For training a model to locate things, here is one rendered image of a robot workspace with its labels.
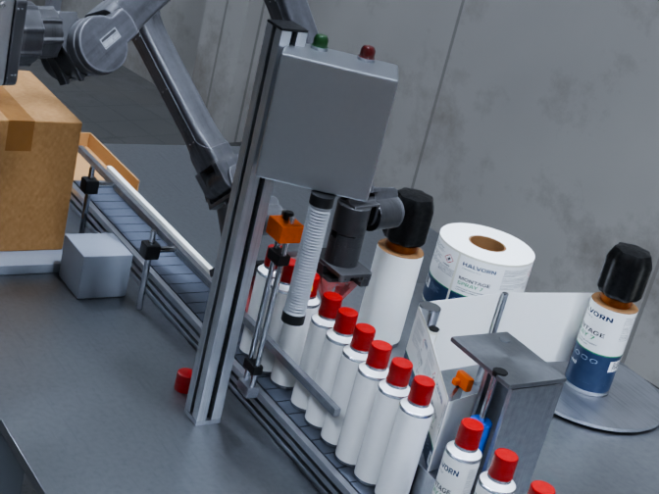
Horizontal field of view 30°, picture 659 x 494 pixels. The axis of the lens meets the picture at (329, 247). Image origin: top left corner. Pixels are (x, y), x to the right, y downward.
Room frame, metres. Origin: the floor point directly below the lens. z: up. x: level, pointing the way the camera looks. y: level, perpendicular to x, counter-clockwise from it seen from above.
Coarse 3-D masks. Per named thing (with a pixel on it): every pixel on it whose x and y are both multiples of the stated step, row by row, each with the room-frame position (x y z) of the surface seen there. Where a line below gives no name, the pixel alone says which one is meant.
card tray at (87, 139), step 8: (80, 136) 2.85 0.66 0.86; (88, 136) 2.86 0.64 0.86; (80, 144) 2.85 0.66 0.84; (88, 144) 2.86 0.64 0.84; (96, 144) 2.82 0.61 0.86; (96, 152) 2.82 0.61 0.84; (104, 152) 2.79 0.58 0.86; (80, 160) 2.76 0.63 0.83; (104, 160) 2.78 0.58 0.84; (112, 160) 2.75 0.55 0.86; (80, 168) 2.71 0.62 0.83; (88, 168) 2.72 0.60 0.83; (120, 168) 2.71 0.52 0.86; (80, 176) 2.65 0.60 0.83; (96, 176) 2.68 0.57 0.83; (128, 176) 2.67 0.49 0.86; (136, 184) 2.63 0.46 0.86
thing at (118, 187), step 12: (84, 156) 2.47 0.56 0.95; (96, 168) 2.42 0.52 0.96; (108, 180) 2.37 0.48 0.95; (120, 192) 2.32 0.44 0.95; (132, 204) 2.27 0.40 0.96; (144, 216) 2.22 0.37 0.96; (156, 228) 2.18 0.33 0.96; (168, 240) 2.14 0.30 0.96; (180, 252) 2.09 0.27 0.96; (192, 264) 2.05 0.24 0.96; (204, 276) 2.01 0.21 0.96; (252, 324) 1.87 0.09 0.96; (276, 348) 1.81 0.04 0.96; (288, 360) 1.78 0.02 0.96; (300, 372) 1.74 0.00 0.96; (312, 384) 1.71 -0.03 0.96; (324, 396) 1.69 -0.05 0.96; (336, 408) 1.66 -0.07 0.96
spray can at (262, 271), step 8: (264, 264) 1.93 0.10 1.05; (256, 272) 1.93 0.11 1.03; (264, 272) 1.91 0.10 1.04; (256, 280) 1.92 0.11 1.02; (264, 280) 1.91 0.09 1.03; (256, 288) 1.91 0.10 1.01; (256, 296) 1.91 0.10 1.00; (256, 304) 1.91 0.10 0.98; (248, 312) 1.92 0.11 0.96; (256, 312) 1.91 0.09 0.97; (256, 320) 1.90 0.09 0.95; (248, 336) 1.91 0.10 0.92; (240, 344) 1.92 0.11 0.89; (248, 344) 1.91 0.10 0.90; (240, 352) 1.91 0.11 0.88; (248, 352) 1.90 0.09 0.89
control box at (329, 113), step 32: (288, 64) 1.69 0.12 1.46; (320, 64) 1.69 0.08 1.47; (352, 64) 1.72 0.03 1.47; (384, 64) 1.77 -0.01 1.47; (288, 96) 1.69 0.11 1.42; (320, 96) 1.69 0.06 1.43; (352, 96) 1.69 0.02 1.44; (384, 96) 1.69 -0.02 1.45; (288, 128) 1.69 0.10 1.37; (320, 128) 1.69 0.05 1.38; (352, 128) 1.69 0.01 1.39; (384, 128) 1.70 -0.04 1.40; (288, 160) 1.69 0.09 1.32; (320, 160) 1.69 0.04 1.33; (352, 160) 1.69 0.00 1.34; (352, 192) 1.69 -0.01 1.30
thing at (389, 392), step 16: (400, 368) 1.61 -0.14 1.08; (384, 384) 1.61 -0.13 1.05; (400, 384) 1.61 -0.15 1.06; (384, 400) 1.60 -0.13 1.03; (384, 416) 1.60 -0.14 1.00; (368, 432) 1.61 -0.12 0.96; (384, 432) 1.60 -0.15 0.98; (368, 448) 1.60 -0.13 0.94; (384, 448) 1.60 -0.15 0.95; (368, 464) 1.60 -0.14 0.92; (368, 480) 1.60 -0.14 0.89
